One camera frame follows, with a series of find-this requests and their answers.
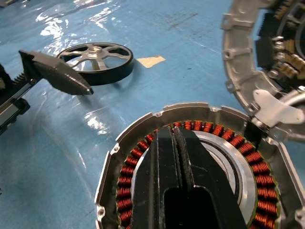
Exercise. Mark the motor housing with copper coils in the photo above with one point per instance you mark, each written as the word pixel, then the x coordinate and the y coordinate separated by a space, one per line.
pixel 264 188

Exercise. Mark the silver hinged motor lid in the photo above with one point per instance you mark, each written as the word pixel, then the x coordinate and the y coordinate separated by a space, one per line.
pixel 238 71

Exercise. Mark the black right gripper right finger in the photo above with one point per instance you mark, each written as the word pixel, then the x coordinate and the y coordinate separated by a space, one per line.
pixel 214 190

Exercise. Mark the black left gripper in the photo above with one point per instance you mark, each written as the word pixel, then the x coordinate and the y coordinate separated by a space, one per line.
pixel 12 105

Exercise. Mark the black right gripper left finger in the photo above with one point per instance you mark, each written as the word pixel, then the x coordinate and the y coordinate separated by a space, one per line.
pixel 150 190

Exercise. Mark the spoked rotor with black rim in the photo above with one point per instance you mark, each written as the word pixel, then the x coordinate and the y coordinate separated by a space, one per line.
pixel 95 50

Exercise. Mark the blue plastic table cover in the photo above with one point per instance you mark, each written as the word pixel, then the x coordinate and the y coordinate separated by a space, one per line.
pixel 166 35

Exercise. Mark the beige masking tape piece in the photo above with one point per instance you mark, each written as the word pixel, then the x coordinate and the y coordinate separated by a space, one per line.
pixel 151 61

